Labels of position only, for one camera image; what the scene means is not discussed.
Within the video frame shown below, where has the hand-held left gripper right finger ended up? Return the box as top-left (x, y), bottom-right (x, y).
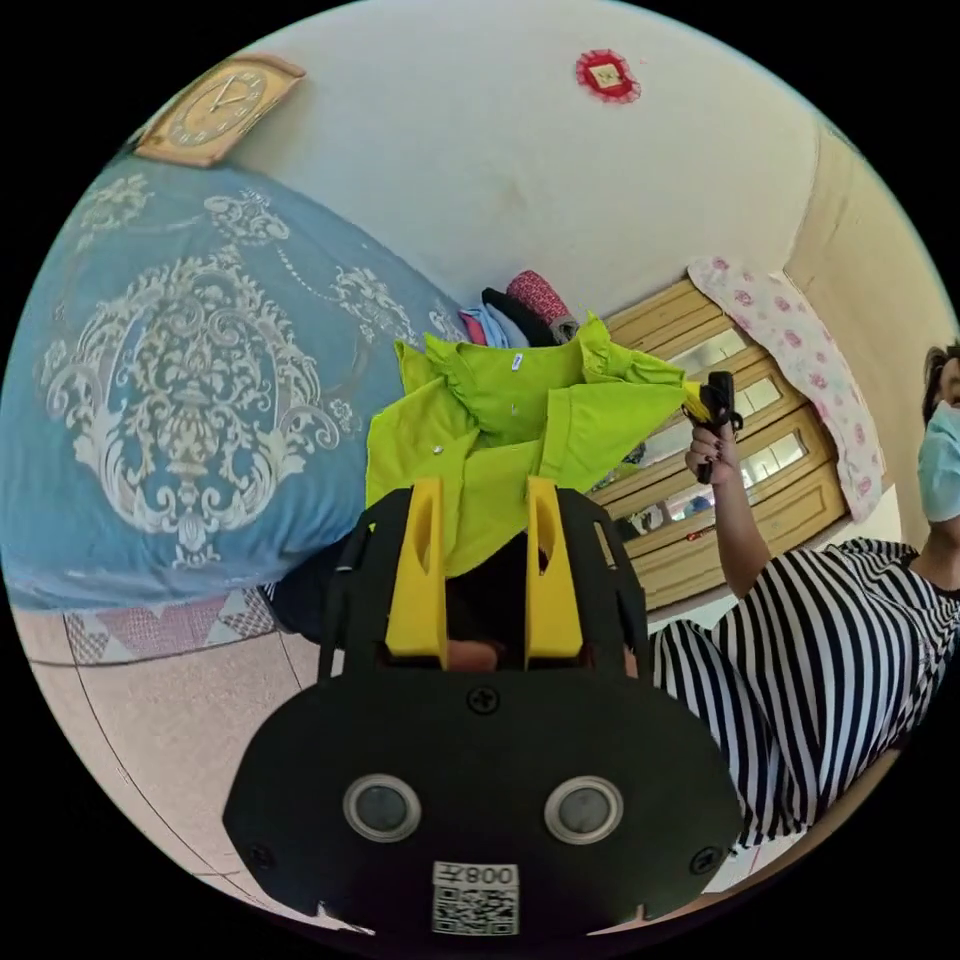
top-left (524, 475), bottom-right (587, 671)

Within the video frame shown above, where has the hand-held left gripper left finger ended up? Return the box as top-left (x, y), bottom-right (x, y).
top-left (385, 478), bottom-right (449, 670)

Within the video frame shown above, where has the lime green short sleeve shirt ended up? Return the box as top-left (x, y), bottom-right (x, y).
top-left (364, 311), bottom-right (704, 580)

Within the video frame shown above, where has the person's right forearm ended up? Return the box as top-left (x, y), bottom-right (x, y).
top-left (707, 478), bottom-right (775, 601)

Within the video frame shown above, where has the person's right hand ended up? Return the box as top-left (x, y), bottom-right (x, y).
top-left (685, 421), bottom-right (745, 490)

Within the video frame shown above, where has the wooden cupboard with glass panes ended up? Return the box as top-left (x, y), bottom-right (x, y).
top-left (590, 277), bottom-right (854, 615)

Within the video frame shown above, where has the white floral cloth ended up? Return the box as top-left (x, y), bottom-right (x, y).
top-left (687, 255), bottom-right (886, 525)

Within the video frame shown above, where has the pile of clothes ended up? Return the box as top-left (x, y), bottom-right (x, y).
top-left (457, 269), bottom-right (583, 351)

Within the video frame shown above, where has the person's body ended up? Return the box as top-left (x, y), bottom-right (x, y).
top-left (647, 343), bottom-right (960, 850)

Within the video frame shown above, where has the bed with blue ornate quilt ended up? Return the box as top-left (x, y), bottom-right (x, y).
top-left (0, 155), bottom-right (481, 669)

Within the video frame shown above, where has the red round wall ornament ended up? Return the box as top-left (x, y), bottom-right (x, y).
top-left (575, 48), bottom-right (643, 105)

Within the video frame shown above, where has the wooden wall clock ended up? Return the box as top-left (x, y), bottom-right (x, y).
top-left (133, 52), bottom-right (308, 169)

